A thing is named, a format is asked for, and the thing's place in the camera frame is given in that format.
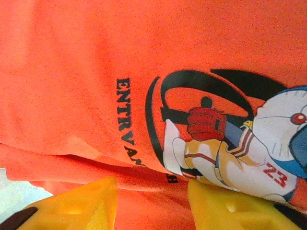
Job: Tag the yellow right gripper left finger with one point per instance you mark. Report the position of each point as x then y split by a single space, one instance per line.
79 208

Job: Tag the orange printed t-shirt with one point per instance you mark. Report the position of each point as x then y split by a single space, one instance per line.
96 72

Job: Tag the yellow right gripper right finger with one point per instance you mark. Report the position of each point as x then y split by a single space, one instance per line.
227 213

